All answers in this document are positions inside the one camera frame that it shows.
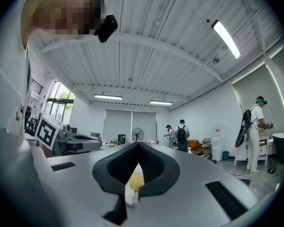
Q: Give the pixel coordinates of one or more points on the metal shelf cart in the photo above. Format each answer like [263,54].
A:
[206,146]

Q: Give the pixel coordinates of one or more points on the person's white shirt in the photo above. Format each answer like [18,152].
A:
[7,79]

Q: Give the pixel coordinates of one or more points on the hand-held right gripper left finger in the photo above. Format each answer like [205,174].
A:
[108,171]

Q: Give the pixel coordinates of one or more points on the dark chair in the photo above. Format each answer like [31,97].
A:
[31,126]

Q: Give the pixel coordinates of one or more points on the cardboard box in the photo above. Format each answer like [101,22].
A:
[95,135]

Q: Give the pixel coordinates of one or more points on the orange sofa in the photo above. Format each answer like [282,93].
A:
[194,145]

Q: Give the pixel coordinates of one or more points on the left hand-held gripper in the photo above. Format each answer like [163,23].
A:
[47,132]

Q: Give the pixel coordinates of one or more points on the glass door window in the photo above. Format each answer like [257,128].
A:
[60,103]

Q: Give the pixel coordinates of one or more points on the black head camera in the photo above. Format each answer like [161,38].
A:
[106,28]

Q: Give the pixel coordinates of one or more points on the dark green tub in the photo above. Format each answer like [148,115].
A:
[283,148]

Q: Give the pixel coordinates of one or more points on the black tower appliance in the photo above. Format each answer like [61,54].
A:
[121,138]

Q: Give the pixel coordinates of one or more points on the long ceiling light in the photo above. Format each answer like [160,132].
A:
[108,97]
[226,39]
[161,102]

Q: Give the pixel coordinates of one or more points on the person's head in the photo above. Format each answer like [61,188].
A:
[66,13]

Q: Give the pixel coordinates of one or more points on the ceiling dome sensor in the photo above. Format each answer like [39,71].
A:
[215,60]

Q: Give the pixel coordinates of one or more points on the blue waste bin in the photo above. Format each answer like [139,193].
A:
[225,155]

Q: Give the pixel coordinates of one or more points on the white and yellow bag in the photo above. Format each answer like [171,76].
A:
[135,182]

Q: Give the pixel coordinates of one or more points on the black standing fan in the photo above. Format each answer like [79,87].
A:
[137,134]

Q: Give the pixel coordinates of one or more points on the white water dispenser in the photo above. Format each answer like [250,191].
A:
[216,146]

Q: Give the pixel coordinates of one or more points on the dark container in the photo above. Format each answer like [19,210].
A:
[272,167]

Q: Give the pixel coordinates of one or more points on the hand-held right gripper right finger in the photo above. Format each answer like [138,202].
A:
[163,171]

